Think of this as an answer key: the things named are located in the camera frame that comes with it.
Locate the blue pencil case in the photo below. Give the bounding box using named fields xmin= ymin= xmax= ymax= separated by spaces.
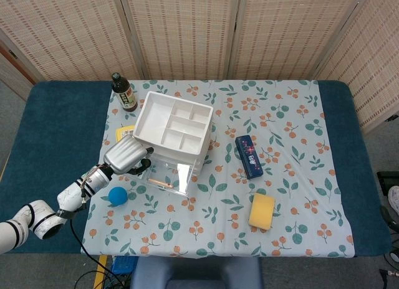
xmin=234 ymin=135 xmax=264 ymax=180

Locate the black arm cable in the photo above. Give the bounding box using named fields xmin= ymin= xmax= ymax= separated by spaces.
xmin=69 ymin=186 xmax=132 ymax=289

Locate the blue chair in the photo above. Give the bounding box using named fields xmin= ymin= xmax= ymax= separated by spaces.
xmin=129 ymin=256 xmax=262 ymax=289

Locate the dark bottle with white label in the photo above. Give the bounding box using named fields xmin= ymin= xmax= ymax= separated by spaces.
xmin=111 ymin=72 xmax=138 ymax=113

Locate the white shoe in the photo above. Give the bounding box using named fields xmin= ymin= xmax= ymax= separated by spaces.
xmin=388 ymin=185 xmax=399 ymax=212

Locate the clear plastic drawer with pen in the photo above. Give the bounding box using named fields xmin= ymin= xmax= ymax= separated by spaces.
xmin=136 ymin=156 xmax=196 ymax=199

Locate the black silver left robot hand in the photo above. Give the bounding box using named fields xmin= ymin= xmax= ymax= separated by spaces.
xmin=102 ymin=135 xmax=155 ymax=177

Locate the woven bamboo folding screen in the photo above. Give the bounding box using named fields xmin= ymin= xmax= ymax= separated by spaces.
xmin=0 ymin=0 xmax=399 ymax=136

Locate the black floor cable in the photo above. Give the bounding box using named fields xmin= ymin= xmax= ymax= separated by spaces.
xmin=378 ymin=268 xmax=399 ymax=283

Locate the teal table cover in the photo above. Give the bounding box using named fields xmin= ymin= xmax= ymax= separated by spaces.
xmin=0 ymin=80 xmax=393 ymax=258

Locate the yellow lid green container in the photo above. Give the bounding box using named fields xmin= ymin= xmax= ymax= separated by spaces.
xmin=115 ymin=124 xmax=135 ymax=144

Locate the blue plastic crate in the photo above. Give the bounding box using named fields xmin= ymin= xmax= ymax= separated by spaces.
xmin=111 ymin=255 xmax=138 ymax=276

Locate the floral print tablecloth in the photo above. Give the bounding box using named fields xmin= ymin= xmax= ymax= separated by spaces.
xmin=80 ymin=79 xmax=356 ymax=258

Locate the yellow sponge green base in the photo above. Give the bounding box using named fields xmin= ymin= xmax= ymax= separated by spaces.
xmin=248 ymin=192 xmax=276 ymax=230

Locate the blue foam ball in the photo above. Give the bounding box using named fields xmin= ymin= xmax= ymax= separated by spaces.
xmin=108 ymin=186 xmax=129 ymax=207

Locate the white drawer organizer box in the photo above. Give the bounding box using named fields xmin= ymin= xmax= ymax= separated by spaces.
xmin=132 ymin=90 xmax=216 ymax=178

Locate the wooden pen red white tip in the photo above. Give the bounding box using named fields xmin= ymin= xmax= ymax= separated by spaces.
xmin=148 ymin=178 xmax=174 ymax=189

